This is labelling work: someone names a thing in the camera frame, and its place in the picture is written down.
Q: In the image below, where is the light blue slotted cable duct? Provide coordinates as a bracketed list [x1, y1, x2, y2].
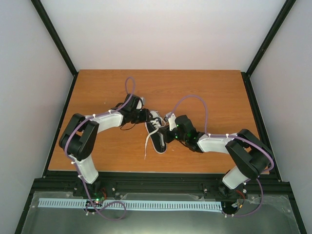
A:
[38, 198, 222, 213]

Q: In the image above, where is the black frame post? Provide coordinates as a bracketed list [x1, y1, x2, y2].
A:
[245, 0, 297, 75]
[30, 0, 78, 75]

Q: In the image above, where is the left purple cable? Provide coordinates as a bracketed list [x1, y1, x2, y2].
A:
[64, 77, 137, 220]

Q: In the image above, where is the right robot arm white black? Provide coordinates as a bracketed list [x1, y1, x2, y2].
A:
[160, 115, 274, 198]

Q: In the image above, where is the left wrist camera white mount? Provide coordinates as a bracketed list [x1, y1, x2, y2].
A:
[136, 97, 145, 110]

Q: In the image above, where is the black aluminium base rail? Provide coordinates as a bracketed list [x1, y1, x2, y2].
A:
[30, 171, 294, 200]

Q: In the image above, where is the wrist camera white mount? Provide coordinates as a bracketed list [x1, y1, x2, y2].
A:
[164, 112, 177, 131]
[136, 97, 145, 110]

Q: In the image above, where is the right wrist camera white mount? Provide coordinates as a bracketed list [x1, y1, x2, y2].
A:
[164, 112, 177, 131]

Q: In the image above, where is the left black frame post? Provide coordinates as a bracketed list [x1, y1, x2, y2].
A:
[30, 0, 78, 75]

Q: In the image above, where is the right black frame post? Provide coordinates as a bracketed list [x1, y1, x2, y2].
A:
[245, 0, 297, 75]

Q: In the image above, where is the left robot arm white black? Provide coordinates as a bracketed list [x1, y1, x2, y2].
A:
[58, 94, 149, 196]

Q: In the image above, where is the black white canvas sneaker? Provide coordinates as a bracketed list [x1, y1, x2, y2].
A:
[145, 110, 169, 154]

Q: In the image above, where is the small circuit board with led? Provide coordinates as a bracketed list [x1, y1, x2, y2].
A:
[94, 191, 107, 204]

